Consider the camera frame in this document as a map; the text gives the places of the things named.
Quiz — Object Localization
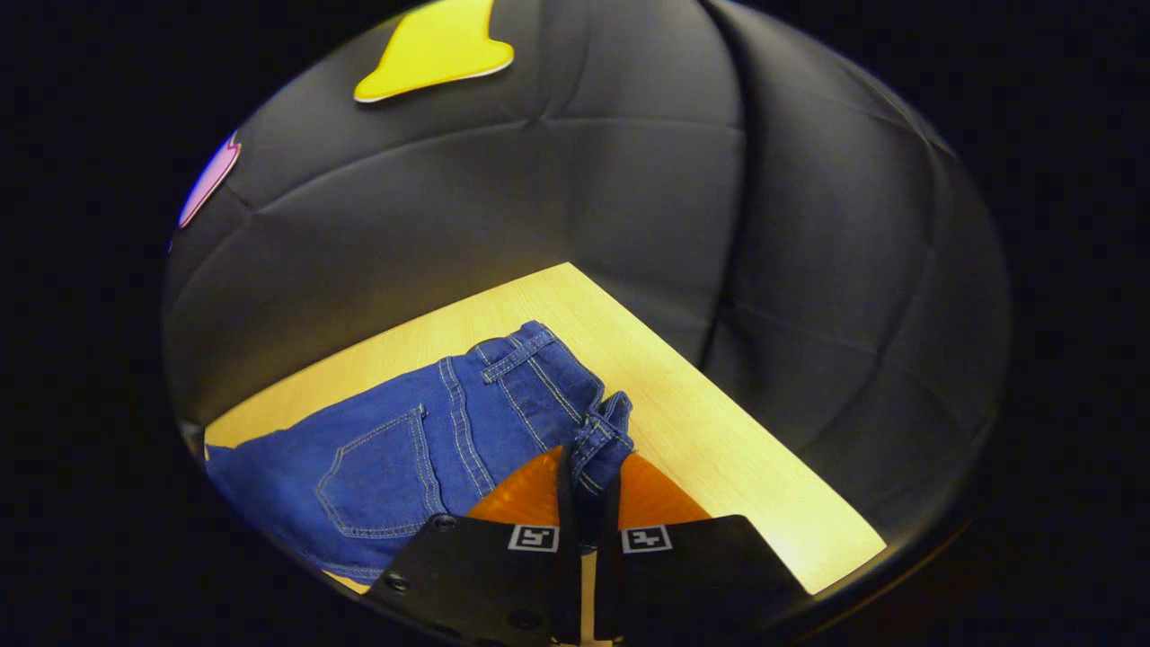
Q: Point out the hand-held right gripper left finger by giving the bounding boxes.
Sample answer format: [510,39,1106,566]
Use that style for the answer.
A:
[359,445,583,647]

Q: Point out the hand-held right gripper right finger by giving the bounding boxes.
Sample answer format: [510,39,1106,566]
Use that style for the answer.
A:
[595,452,808,643]

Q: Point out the blue jeans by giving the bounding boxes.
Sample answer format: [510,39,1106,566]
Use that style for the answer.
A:
[205,321,635,585]

